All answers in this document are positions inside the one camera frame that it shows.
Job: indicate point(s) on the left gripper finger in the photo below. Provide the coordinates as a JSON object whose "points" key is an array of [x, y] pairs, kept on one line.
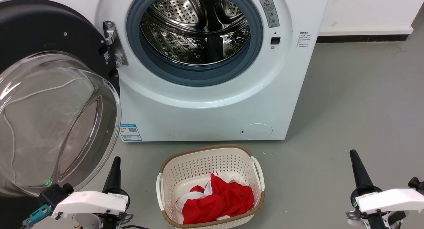
{"points": [[114, 176]]}

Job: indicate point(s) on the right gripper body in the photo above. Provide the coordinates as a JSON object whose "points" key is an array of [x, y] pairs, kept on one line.
{"points": [[377, 220]]}

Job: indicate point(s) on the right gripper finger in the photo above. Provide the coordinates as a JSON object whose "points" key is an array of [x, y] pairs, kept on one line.
{"points": [[361, 172]]}

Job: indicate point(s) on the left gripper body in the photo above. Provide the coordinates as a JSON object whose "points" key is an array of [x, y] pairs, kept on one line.
{"points": [[111, 224]]}

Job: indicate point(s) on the black round glass washer door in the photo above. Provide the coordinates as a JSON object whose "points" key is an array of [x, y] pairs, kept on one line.
{"points": [[33, 27]]}

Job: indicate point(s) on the white front-load washing machine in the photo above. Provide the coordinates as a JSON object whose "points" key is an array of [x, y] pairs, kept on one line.
{"points": [[198, 119]]}

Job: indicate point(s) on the metal door hinge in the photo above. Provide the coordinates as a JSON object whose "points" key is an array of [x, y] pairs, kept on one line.
{"points": [[114, 40]]}

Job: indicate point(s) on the black door lock slot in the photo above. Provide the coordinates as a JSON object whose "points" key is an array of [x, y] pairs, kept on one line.
{"points": [[275, 40]]}

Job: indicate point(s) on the blue energy label sticker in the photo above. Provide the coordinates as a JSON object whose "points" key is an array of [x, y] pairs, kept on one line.
{"points": [[130, 132]]}

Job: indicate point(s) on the cream perforated laundry basket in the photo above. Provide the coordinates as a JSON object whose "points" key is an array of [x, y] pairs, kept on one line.
{"points": [[198, 162]]}

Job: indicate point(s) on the red and white garment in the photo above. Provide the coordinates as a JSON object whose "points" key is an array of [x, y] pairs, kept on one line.
{"points": [[222, 199]]}

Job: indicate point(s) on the round white filter cover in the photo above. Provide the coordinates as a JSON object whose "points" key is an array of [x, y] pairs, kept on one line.
{"points": [[256, 131]]}

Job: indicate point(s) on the small QR code sticker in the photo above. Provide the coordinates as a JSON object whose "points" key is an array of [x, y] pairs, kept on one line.
{"points": [[106, 55]]}

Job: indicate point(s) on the small white text label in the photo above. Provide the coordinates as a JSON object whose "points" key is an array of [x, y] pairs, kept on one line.
{"points": [[304, 39]]}

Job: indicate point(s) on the perforated steel washer drum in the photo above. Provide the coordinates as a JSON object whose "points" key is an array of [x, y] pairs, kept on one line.
{"points": [[185, 40]]}

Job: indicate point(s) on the grey warning sticker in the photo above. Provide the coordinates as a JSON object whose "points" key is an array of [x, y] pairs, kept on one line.
{"points": [[269, 12]]}

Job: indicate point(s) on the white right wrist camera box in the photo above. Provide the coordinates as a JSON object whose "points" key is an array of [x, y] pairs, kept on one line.
{"points": [[391, 200]]}

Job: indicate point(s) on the black right camera connector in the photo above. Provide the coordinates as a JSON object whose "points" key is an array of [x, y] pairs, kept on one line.
{"points": [[415, 184]]}

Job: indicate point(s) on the black camera connector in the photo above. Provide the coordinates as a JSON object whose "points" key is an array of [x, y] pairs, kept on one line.
{"points": [[54, 194], [415, 184]]}

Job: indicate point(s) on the black left camera connector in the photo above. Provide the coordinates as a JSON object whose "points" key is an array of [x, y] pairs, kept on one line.
{"points": [[54, 194]]}

